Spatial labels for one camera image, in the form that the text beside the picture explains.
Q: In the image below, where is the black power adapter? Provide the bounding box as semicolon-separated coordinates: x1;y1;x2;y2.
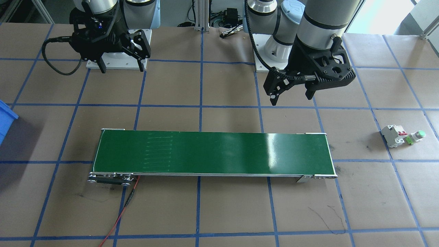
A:
222;8;240;24

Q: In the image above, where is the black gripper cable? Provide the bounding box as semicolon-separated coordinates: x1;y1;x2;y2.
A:
244;0;309;81
42;36;83;76

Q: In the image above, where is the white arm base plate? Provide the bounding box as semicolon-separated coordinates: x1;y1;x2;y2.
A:
86;29;152;71
253;45;295;73

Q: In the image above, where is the green belt conveyor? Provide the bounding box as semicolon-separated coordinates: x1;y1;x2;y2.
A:
86;128;338;188

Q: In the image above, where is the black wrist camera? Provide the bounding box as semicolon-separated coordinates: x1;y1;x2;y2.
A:
81;14;107;33

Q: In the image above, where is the blue plastic bin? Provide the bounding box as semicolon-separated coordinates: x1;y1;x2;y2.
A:
0;99;19;146

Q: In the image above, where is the red conveyor wire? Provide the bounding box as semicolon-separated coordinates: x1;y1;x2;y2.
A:
99;176;140;247

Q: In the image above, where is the aluminium profile post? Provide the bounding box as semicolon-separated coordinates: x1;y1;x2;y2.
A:
194;0;210;32

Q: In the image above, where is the white circuit breaker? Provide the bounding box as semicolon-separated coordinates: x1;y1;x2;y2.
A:
381;125;408;148

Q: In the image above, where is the green push button switch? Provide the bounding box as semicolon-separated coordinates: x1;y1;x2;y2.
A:
406;130;426;145

